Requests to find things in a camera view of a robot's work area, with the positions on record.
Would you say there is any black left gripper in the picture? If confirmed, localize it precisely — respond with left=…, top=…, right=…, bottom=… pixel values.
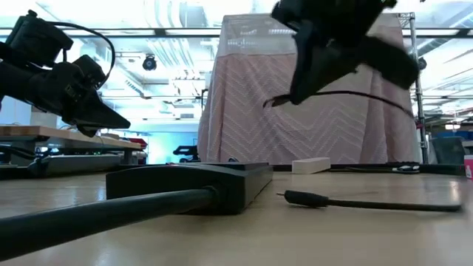
left=36, top=54, right=132, bottom=138

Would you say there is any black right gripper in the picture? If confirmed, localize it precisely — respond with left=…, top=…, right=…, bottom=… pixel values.
left=271, top=0, right=421, bottom=106

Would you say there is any thick black power cord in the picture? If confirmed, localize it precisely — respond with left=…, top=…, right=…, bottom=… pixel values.
left=0, top=186, right=220, bottom=262

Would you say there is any thin black USB cable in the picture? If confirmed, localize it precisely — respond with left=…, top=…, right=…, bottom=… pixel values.
left=262, top=90, right=463, bottom=214

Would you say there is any black power strip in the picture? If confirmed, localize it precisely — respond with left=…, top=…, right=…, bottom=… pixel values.
left=106, top=162, right=274, bottom=216

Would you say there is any wooden workbench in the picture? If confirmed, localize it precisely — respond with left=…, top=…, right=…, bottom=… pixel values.
left=0, top=124, right=144, bottom=166

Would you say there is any grey metal tray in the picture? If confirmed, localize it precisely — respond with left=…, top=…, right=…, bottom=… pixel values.
left=27, top=153, right=122, bottom=177

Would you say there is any red plastic bin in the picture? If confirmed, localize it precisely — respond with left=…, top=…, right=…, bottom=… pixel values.
left=126, top=137, right=149, bottom=150

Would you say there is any pink chevron blanket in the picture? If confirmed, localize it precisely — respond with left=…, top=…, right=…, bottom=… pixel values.
left=197, top=13, right=423, bottom=166

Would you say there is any black caster base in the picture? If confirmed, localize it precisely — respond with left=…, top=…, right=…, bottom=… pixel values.
left=172, top=144, right=201, bottom=163

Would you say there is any white power strip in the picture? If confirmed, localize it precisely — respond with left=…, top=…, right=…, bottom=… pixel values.
left=291, top=157, right=332, bottom=175

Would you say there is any blue plastic bin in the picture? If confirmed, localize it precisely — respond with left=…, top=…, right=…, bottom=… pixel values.
left=435, top=130, right=473, bottom=140

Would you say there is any grey mesh office chair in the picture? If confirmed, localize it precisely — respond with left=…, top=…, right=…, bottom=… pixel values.
left=430, top=136, right=469, bottom=166

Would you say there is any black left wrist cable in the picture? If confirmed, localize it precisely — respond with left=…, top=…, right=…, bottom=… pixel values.
left=47, top=21, right=117, bottom=90

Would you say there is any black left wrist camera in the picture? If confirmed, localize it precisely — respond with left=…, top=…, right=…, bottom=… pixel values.
left=5, top=10, right=74, bottom=68

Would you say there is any black aluminium table frame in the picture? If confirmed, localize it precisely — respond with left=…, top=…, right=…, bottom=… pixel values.
left=0, top=162, right=467, bottom=181

